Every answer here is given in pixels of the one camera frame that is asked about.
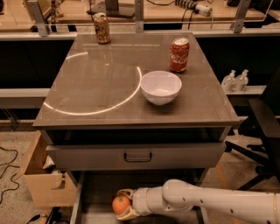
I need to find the clear sanitizer bottle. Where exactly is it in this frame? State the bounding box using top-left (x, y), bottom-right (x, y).
top-left (234, 69), bottom-right (249, 92)
top-left (221, 70), bottom-right (235, 93)

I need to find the black floor cable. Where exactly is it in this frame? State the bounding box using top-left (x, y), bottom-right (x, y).
top-left (0, 145), bottom-right (21, 205)

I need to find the metal guard rail frame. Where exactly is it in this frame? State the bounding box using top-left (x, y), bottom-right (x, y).
top-left (23, 0), bottom-right (280, 30)

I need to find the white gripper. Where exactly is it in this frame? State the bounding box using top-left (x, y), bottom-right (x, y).
top-left (116, 188), bottom-right (151, 221)

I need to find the brown patterned drink can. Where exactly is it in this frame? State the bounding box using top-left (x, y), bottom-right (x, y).
top-left (94, 12), bottom-right (110, 44)

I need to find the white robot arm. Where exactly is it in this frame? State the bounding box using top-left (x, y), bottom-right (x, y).
top-left (112, 179), bottom-right (280, 224)

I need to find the white ceramic bowl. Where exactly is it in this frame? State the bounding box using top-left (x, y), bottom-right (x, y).
top-left (140, 71), bottom-right (182, 106)

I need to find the orange fruit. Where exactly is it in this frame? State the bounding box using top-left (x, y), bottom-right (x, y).
top-left (112, 193), bottom-right (131, 215)

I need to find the open middle drawer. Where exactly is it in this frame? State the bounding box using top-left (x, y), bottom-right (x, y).
top-left (70, 170), bottom-right (210, 224)

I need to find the clear sanitizer bottle right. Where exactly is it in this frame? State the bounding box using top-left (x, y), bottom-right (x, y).
top-left (234, 69), bottom-right (249, 92)

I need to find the grey top drawer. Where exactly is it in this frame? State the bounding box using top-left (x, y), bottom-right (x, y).
top-left (46, 143), bottom-right (225, 171)

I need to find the cardboard box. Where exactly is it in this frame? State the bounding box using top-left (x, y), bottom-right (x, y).
top-left (15, 131), bottom-right (77, 207)

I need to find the red cola can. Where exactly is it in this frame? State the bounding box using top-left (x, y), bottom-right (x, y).
top-left (169, 38), bottom-right (190, 73)

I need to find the clear sanitizer bottle left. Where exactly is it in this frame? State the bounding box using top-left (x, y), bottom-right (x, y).
top-left (221, 70), bottom-right (235, 93)

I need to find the black office chair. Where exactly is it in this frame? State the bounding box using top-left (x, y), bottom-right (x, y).
top-left (225, 69), bottom-right (280, 191)

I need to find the black monitor stand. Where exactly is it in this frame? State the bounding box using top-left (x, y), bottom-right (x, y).
top-left (87, 0), bottom-right (135, 18)

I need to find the grey drawer cabinet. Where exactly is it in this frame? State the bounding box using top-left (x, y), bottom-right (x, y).
top-left (32, 31), bottom-right (240, 224)

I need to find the white power strip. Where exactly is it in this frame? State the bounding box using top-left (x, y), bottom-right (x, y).
top-left (174, 0), bottom-right (213, 17)

